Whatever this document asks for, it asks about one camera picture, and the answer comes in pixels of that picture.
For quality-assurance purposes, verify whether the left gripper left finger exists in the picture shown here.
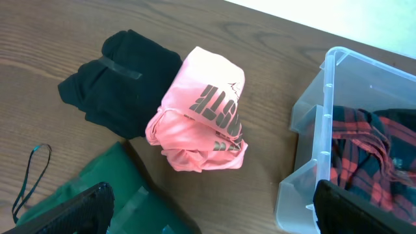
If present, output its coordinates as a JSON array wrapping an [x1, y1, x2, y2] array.
[[5, 182, 114, 234]]

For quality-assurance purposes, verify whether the folded black garment with tape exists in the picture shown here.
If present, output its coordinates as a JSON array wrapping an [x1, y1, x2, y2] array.
[[58, 29, 182, 139]]

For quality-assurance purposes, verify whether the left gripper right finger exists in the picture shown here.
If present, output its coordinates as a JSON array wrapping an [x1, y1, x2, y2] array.
[[313, 180, 415, 234]]

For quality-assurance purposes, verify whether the thin black loop strap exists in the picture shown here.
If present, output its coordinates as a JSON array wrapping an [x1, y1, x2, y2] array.
[[11, 143, 53, 225]]

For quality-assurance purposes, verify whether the large black garment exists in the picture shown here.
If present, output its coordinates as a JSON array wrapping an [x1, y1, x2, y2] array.
[[374, 109, 415, 131]]

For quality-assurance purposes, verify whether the pink folded printed t-shirt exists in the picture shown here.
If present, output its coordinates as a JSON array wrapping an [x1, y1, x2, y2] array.
[[146, 47, 248, 172]]

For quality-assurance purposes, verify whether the red navy plaid shirt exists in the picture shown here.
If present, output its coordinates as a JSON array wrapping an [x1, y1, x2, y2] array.
[[330, 106, 415, 224]]

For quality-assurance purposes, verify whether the clear plastic storage bin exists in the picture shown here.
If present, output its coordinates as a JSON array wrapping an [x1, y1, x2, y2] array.
[[275, 47, 415, 233]]

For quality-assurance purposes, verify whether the dark green folded garment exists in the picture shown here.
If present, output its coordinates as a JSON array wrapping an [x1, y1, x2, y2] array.
[[17, 142, 201, 234]]

